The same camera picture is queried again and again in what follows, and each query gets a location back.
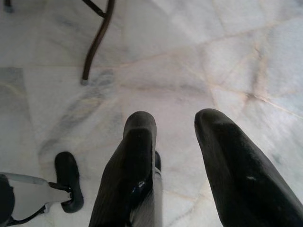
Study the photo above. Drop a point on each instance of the black robot left foot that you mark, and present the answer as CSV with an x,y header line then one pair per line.
x,y
67,172

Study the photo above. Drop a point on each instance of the black robot foot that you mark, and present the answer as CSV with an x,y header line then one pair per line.
x,y
158,160
67,172

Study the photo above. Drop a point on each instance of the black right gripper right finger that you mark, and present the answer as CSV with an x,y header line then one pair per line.
x,y
241,175

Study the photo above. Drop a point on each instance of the brown metal chair crossbar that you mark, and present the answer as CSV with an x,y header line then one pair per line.
x,y
94,7

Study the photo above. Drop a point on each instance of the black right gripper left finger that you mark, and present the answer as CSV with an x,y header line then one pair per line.
x,y
132,165

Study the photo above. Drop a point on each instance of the white robot left leg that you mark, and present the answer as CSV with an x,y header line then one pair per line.
x,y
30,196

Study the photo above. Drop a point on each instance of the black robot right foot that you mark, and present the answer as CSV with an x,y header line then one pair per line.
x,y
158,160

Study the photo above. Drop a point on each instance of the brown metal chair leg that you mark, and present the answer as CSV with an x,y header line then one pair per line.
x,y
98,40

